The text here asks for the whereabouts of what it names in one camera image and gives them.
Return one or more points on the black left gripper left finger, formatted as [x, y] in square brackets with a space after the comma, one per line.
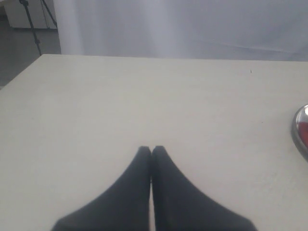
[124, 206]

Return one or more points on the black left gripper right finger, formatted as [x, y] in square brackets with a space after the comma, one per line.
[180, 206]

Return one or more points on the round stainless steel plate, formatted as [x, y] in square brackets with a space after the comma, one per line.
[299, 131]

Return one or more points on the white backdrop curtain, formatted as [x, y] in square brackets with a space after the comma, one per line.
[192, 29]

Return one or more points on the black tripod stand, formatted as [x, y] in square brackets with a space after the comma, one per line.
[25, 4]

